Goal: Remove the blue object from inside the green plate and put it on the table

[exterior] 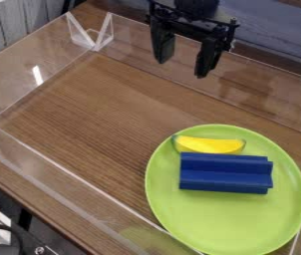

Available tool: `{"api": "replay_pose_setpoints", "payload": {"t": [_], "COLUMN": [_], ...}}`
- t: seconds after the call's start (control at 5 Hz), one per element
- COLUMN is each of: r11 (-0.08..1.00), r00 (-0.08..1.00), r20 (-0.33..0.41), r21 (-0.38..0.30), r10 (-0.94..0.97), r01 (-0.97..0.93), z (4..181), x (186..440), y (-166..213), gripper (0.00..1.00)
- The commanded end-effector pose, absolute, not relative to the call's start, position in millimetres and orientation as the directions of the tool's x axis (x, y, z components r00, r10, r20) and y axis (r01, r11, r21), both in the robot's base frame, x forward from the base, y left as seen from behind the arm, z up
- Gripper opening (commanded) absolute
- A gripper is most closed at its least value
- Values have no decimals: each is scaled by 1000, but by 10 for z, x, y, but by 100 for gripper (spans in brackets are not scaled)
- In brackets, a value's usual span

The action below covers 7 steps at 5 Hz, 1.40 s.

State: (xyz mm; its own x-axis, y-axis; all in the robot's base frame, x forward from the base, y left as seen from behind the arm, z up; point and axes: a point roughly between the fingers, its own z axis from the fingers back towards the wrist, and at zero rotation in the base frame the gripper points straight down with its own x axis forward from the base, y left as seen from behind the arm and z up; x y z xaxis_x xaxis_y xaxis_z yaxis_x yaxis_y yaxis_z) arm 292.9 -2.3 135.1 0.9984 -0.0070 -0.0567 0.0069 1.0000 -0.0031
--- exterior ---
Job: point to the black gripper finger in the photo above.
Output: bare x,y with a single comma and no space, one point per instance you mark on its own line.
208,56
162,40

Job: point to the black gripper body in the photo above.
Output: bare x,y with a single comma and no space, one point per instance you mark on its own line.
194,19

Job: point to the blue ridged block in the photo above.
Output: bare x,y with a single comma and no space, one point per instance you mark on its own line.
225,172

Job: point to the green round plate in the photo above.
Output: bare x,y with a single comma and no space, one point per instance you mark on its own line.
226,223

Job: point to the yellow banana-shaped toy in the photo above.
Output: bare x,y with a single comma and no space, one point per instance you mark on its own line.
186,143

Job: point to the black device with knob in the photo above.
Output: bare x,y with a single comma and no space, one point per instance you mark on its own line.
43,241

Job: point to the clear acrylic barrier wall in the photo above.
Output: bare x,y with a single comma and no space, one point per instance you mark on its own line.
87,106

